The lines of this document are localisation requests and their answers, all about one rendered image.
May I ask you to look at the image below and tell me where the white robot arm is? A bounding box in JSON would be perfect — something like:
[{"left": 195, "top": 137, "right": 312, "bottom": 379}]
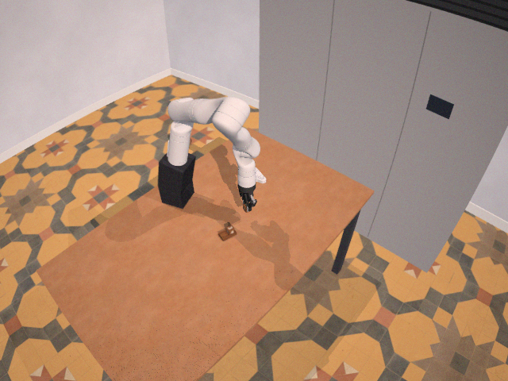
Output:
[{"left": 167, "top": 97, "right": 266, "bottom": 188}]

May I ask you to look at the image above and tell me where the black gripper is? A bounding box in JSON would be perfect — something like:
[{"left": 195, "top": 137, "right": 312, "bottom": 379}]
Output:
[{"left": 237, "top": 184, "right": 257, "bottom": 212}]

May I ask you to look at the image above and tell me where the brown rectangular tray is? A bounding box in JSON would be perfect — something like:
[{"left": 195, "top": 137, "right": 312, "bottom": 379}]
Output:
[{"left": 218, "top": 229, "right": 237, "bottom": 241}]

